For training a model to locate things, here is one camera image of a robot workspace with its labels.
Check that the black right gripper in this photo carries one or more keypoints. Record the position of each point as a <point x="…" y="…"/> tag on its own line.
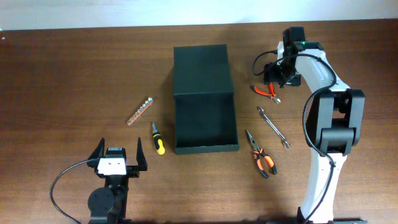
<point x="270" y="74"/>

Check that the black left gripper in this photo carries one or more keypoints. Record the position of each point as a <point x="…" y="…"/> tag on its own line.
<point x="133" y="171"/>

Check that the small red side cutters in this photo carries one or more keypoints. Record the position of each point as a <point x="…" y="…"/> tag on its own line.
<point x="270" y="94"/>

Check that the orange socket rail with sockets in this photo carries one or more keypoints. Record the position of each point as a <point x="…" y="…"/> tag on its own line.
<point x="140" y="111"/>

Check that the silver combination wrench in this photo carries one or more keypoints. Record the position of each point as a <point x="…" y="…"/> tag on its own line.
<point x="283" y="139"/>

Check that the orange black needle-nose pliers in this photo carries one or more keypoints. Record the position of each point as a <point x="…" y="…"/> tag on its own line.
<point x="259" y="153"/>

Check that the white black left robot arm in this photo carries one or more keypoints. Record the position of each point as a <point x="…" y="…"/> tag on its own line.
<point x="108" y="204"/>

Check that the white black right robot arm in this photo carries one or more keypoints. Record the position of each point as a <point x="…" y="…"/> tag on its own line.
<point x="332" y="118"/>

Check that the yellow black stubby screwdriver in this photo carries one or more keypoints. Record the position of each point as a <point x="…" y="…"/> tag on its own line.
<point x="158" y="142"/>

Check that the black open storage box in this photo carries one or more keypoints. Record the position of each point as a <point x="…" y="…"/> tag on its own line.
<point x="205" y="115"/>

